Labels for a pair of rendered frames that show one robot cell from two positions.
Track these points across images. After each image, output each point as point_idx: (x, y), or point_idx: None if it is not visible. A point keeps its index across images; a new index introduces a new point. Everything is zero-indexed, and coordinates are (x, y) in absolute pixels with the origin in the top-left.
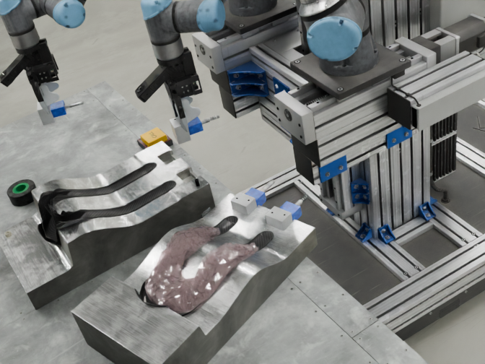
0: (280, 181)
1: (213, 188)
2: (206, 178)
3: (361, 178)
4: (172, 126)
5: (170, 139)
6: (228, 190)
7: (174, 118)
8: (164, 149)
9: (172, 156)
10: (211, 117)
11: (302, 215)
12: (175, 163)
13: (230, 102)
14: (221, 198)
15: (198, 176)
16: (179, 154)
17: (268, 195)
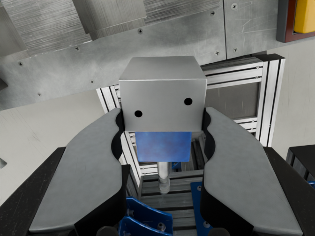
0: (266, 109)
1: (78, 73)
2: (113, 69)
3: (180, 168)
4: (147, 76)
5: (285, 39)
6: (63, 93)
7: (196, 100)
8: (157, 1)
9: (135, 20)
10: (163, 181)
11: (221, 107)
12: (61, 14)
13: (313, 163)
14: (44, 77)
15: (13, 61)
16: (227, 41)
17: (259, 96)
